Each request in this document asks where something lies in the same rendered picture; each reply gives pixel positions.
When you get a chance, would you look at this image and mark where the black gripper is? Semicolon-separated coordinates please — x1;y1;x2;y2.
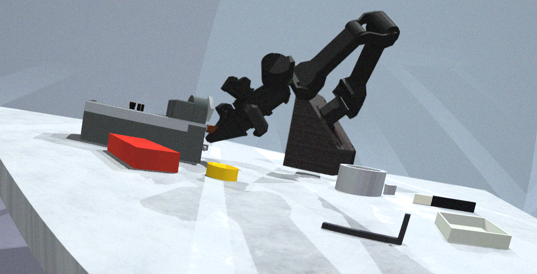
205;88;274;143

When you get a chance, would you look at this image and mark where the yellow short cylinder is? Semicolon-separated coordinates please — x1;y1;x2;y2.
206;162;239;182

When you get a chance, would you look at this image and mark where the red rectangular block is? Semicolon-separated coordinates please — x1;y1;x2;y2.
107;133;180;173

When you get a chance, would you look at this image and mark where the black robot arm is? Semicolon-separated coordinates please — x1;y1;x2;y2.
221;11;400;129

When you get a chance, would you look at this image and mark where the dark grey l-shaped bar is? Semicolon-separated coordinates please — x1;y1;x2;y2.
321;213;411;245

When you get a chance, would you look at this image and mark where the grey cylinder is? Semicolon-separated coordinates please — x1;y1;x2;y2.
335;164;387;197

